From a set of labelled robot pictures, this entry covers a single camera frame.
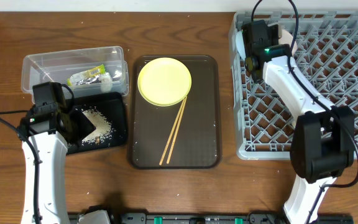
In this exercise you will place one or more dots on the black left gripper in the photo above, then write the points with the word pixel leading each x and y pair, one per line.
pixel 74 125

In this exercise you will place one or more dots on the light blue bowl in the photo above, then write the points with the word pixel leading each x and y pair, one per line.
pixel 240 45

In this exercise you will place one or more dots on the pile of rice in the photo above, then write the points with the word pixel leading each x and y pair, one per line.
pixel 103 128

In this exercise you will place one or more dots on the white bowl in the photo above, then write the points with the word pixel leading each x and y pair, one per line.
pixel 286 38

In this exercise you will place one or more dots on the white tissue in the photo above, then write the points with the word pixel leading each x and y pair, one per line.
pixel 111 83

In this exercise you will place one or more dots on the green snack wrapper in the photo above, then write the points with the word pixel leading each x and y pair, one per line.
pixel 95 75

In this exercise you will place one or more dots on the yellow plate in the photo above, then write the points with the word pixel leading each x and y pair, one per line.
pixel 164 81

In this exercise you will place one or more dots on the wooden chopstick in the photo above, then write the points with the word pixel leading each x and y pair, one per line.
pixel 173 135
pixel 168 149

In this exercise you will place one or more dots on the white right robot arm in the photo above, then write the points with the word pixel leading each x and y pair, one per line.
pixel 322 145

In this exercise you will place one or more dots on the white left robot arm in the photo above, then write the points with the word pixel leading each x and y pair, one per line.
pixel 45 197

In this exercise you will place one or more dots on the black waste tray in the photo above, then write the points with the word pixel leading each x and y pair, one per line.
pixel 111 105

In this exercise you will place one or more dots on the clear plastic waste bin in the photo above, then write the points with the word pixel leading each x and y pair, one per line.
pixel 59 66

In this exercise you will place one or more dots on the grey dishwasher rack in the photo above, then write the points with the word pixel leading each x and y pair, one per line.
pixel 326 54

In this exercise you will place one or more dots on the dark brown serving tray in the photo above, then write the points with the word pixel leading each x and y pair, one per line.
pixel 198 144

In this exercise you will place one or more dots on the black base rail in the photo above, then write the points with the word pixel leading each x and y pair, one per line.
pixel 101 214

